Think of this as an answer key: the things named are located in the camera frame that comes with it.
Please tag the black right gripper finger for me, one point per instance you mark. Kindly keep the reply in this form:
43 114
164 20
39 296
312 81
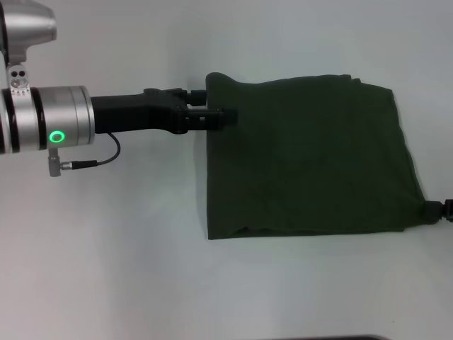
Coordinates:
439 211

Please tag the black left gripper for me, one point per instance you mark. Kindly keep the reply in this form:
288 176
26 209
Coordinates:
138 111

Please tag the dark green FREE! t-shirt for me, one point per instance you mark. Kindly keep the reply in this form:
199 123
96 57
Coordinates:
304 156

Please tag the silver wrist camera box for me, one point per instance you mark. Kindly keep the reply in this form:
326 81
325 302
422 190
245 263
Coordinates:
24 32

